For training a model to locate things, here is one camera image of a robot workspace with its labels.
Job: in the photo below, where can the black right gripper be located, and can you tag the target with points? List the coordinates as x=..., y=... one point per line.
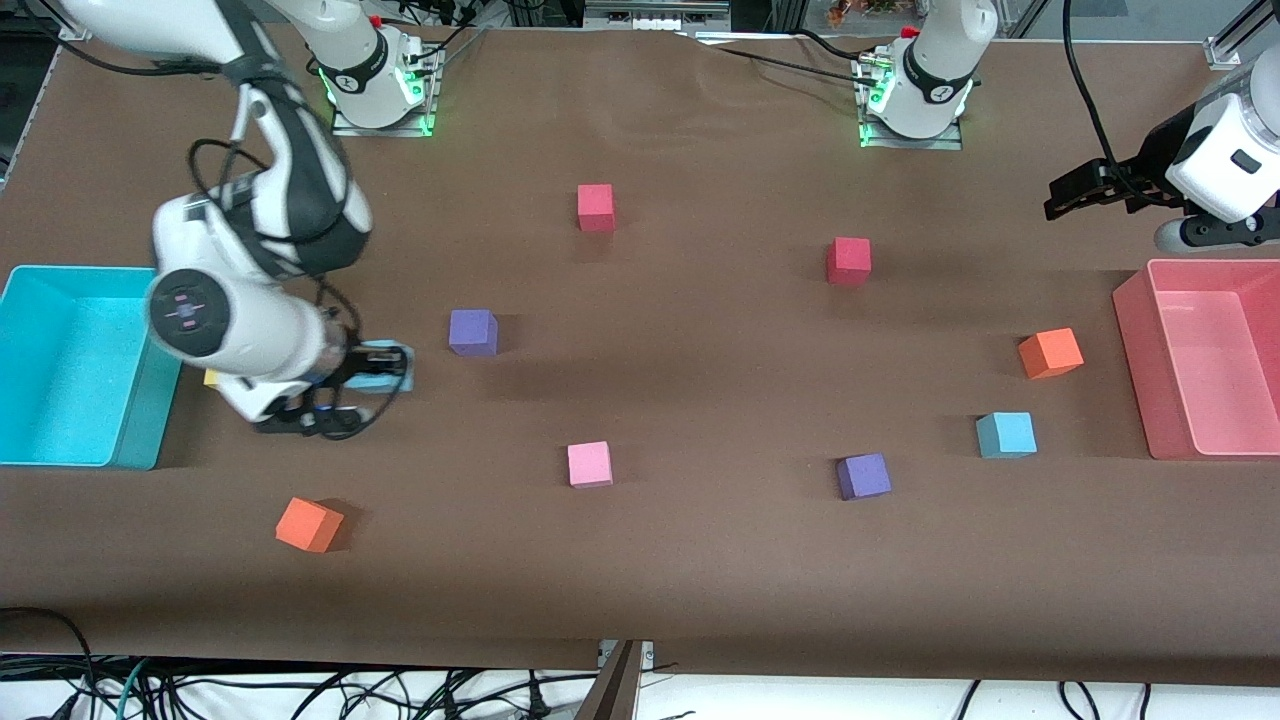
x=349, y=366

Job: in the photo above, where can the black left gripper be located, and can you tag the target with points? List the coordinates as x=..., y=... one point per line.
x=1141, y=172

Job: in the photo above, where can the light blue foam block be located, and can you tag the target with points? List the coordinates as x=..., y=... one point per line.
x=390, y=347
x=1006, y=435

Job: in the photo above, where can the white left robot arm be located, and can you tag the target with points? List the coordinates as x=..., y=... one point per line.
x=935, y=60

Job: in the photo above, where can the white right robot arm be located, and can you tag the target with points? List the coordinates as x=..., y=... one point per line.
x=240, y=330

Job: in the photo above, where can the purple foam block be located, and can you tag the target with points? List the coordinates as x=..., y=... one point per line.
x=863, y=477
x=472, y=333

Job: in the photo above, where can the orange foam block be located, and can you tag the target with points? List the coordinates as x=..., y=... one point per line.
x=308, y=525
x=1050, y=354

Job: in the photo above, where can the pink plastic bin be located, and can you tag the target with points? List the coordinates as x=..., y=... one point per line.
x=1220, y=360

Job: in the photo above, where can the pink foam block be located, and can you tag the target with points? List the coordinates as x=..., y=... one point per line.
x=590, y=465

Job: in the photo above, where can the red foam block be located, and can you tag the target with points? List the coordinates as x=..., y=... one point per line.
x=849, y=260
x=596, y=208

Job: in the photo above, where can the orange background object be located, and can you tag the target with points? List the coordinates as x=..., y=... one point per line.
x=862, y=10

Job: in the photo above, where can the cyan plastic bin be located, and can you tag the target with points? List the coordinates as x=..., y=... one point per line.
x=70, y=370

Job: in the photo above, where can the brown table cover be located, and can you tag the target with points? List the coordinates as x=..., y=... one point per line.
x=700, y=560

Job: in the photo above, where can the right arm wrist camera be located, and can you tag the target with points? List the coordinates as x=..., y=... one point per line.
x=300, y=422

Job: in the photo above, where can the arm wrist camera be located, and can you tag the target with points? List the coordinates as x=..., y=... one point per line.
x=1210, y=235
x=300, y=422

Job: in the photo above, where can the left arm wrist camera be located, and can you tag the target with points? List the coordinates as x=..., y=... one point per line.
x=1210, y=235

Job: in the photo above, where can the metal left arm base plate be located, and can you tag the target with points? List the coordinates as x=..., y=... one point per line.
x=910, y=142

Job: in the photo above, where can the metal corner bracket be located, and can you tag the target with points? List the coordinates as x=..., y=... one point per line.
x=1226, y=52
x=80, y=28

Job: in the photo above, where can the small metal bracket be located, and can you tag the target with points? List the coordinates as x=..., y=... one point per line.
x=648, y=652

